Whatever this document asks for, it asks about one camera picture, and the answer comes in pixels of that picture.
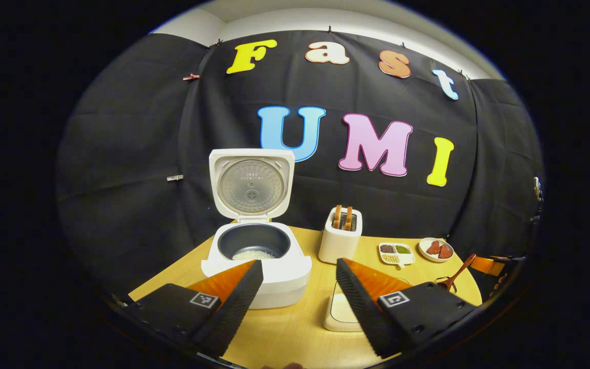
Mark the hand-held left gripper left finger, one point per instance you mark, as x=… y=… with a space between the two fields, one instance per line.
x=233 y=312

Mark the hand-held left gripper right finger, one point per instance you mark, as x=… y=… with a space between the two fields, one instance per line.
x=361 y=312

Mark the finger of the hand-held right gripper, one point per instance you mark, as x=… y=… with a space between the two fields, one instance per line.
x=487 y=265

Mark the clear rice container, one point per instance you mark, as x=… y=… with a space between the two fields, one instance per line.
x=338 y=320

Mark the brown wooden spoon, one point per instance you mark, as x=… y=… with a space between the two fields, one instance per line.
x=461 y=269

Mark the white rice cooker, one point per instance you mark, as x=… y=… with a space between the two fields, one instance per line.
x=285 y=279

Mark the white rice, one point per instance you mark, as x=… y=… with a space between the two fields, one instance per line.
x=254 y=254

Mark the red meat piece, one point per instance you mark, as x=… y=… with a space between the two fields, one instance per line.
x=445 y=251
x=434 y=248

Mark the white round plate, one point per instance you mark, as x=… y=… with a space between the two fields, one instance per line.
x=430 y=258

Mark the yellow soybeans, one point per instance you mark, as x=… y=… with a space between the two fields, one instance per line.
x=390 y=258

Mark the dark brown beans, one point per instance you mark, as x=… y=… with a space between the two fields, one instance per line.
x=387 y=248

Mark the white toaster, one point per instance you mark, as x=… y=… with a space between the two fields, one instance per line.
x=338 y=246

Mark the white divided dish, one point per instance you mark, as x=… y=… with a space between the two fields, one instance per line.
x=408 y=259

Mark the green mung beans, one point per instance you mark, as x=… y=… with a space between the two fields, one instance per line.
x=402 y=249

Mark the bread slice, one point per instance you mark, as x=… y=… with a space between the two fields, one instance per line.
x=337 y=217
x=348 y=218

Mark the pink clip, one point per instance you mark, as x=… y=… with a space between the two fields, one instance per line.
x=191 y=77

